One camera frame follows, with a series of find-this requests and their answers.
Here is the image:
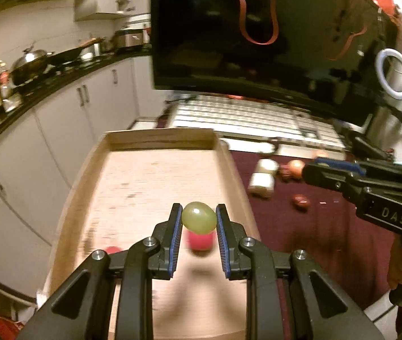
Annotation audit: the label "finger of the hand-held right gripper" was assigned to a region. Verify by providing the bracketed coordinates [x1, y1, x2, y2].
[302, 160, 402, 202]
[341, 127, 396, 162]

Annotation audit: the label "red plastic bag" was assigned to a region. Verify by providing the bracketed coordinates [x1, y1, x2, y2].
[0, 317, 23, 340]

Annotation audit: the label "small apple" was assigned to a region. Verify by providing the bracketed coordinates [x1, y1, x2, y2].
[288, 159, 308, 179]

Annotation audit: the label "green grape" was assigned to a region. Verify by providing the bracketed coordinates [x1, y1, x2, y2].
[181, 201, 217, 235]

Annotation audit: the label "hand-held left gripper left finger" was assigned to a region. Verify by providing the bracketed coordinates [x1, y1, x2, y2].
[17, 203, 183, 340]

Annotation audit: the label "steel wok with lid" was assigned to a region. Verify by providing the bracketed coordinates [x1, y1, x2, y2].
[9, 42, 56, 86]

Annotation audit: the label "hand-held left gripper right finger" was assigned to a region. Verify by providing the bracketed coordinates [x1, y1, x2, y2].
[217, 203, 386, 340]

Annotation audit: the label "black frying pan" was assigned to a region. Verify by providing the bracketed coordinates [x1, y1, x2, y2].
[47, 37, 104, 67]

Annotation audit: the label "white keyboard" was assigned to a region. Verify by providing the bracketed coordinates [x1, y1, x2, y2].
[166, 94, 347, 154]

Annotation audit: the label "black kitchen counter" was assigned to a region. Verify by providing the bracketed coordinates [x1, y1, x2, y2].
[0, 48, 152, 163]

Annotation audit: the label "grey wall cabinet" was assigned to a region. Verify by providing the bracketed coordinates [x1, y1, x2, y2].
[74, 0, 152, 22]

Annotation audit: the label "rice cooker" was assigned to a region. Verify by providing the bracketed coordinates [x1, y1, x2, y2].
[114, 28, 146, 51]

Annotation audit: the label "grey base cabinets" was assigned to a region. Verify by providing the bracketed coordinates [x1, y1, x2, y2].
[0, 57, 152, 301]

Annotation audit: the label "cardboard box tray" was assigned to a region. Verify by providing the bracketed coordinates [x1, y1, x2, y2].
[43, 128, 262, 340]

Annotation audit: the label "white ring light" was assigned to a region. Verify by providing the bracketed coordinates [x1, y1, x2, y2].
[374, 48, 402, 100]

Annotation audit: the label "black computer monitor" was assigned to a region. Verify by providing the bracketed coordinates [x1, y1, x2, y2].
[150, 0, 402, 125]

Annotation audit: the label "person's right hand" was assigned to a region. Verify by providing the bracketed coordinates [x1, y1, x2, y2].
[387, 237, 402, 291]

